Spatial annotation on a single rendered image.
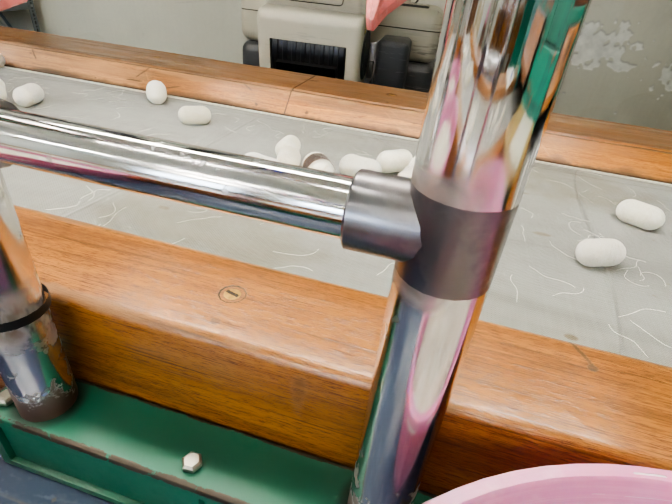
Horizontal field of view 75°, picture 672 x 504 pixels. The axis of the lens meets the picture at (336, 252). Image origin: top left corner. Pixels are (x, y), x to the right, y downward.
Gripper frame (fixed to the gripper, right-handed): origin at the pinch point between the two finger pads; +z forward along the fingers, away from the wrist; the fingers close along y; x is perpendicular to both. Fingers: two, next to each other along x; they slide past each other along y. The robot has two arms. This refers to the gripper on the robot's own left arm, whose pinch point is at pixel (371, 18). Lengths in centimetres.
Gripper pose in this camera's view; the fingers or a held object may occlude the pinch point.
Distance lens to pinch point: 46.0
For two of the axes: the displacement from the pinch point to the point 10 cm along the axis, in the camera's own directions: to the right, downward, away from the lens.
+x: 1.2, 2.8, 9.5
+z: -2.6, 9.4, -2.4
